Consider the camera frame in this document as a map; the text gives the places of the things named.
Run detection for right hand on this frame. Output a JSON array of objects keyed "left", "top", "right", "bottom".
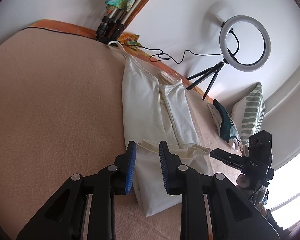
[{"left": 236, "top": 174, "right": 254, "bottom": 194}]

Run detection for white camisole top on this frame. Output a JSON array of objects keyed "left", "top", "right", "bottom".
[{"left": 108, "top": 41, "right": 212, "bottom": 217}]

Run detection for green striped white pillow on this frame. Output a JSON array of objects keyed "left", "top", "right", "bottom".
[{"left": 231, "top": 82, "right": 266, "bottom": 157}]

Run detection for folded silver tripod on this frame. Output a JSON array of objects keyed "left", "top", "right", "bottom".
[{"left": 96, "top": 0, "right": 150, "bottom": 43}]

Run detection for black power cable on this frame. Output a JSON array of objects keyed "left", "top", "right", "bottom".
[{"left": 22, "top": 26, "right": 241, "bottom": 66}]

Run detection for white ring light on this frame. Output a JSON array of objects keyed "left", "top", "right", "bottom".
[{"left": 219, "top": 15, "right": 271, "bottom": 72}]

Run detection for dark green patterned folded garment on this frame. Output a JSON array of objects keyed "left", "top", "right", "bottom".
[{"left": 213, "top": 99, "right": 240, "bottom": 142}]

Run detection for black mini tripod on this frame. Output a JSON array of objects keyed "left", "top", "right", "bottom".
[{"left": 186, "top": 59, "right": 228, "bottom": 100}]

